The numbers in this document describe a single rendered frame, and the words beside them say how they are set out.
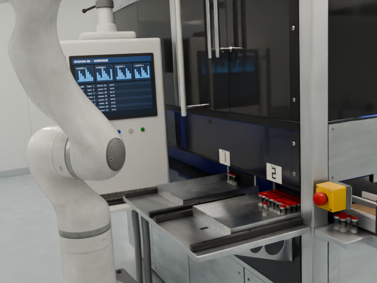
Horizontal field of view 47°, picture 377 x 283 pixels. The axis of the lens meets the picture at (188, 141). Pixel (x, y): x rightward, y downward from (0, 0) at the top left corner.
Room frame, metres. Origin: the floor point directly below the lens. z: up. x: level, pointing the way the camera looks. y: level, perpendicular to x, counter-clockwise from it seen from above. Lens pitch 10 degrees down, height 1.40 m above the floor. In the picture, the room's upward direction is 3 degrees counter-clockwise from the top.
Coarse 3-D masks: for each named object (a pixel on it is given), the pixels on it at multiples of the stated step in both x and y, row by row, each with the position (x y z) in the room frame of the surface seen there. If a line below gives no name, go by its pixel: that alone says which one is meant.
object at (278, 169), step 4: (268, 164) 1.49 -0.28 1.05; (268, 168) 1.49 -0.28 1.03; (276, 168) 1.45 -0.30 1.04; (280, 168) 1.43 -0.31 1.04; (268, 172) 1.49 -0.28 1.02; (276, 172) 1.45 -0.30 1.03; (280, 172) 1.43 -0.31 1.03; (268, 176) 1.49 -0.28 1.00; (276, 176) 1.45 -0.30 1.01; (280, 176) 1.43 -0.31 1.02; (272, 180) 1.47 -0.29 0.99; (276, 180) 1.45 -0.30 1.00; (280, 180) 1.43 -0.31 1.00
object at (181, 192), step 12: (192, 180) 1.84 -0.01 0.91; (204, 180) 1.87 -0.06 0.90; (216, 180) 1.89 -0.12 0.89; (168, 192) 1.66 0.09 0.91; (180, 192) 1.76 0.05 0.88; (192, 192) 1.75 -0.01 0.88; (204, 192) 1.74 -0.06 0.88; (216, 192) 1.73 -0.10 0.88; (228, 192) 1.62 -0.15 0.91; (240, 192) 1.65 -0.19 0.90; (252, 192) 1.67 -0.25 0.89; (180, 204) 1.56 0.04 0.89
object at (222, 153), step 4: (220, 152) 1.79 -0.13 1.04; (224, 152) 1.76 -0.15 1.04; (228, 152) 1.73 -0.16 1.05; (220, 156) 1.79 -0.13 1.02; (224, 156) 1.76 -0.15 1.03; (228, 156) 1.73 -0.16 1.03; (220, 160) 1.79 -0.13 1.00; (224, 160) 1.76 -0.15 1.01; (228, 160) 1.74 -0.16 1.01; (224, 164) 1.77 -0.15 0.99; (228, 164) 1.74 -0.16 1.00
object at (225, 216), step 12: (204, 204) 1.48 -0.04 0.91; (216, 204) 1.50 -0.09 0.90; (228, 204) 1.52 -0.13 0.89; (240, 204) 1.55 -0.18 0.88; (252, 204) 1.54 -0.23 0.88; (204, 216) 1.38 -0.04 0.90; (216, 216) 1.44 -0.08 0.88; (228, 216) 1.43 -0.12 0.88; (240, 216) 1.42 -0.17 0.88; (252, 216) 1.42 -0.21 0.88; (276, 216) 1.40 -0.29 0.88; (288, 216) 1.32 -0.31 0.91; (300, 216) 1.34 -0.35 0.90; (216, 228) 1.31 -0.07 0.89; (228, 228) 1.24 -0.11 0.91; (240, 228) 1.25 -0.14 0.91; (252, 228) 1.26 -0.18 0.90
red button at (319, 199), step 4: (320, 192) 1.23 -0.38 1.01; (316, 196) 1.22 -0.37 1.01; (320, 196) 1.21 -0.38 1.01; (324, 196) 1.21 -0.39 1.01; (316, 200) 1.22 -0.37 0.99; (320, 200) 1.20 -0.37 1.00; (324, 200) 1.21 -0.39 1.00; (316, 204) 1.22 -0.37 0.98; (320, 204) 1.21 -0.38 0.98; (324, 204) 1.21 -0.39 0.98
